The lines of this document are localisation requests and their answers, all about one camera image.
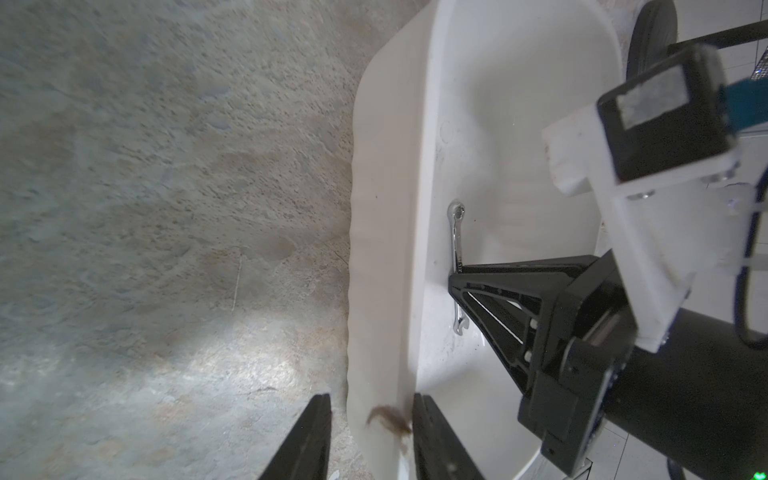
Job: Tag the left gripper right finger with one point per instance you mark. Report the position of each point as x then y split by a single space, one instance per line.
438 452

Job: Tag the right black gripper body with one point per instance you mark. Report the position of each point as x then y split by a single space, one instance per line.
588 337

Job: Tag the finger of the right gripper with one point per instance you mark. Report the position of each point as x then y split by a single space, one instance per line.
510 304

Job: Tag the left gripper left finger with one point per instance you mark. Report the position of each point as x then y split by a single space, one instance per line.
304 454

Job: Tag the white plastic storage box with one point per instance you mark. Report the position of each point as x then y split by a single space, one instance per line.
452 108

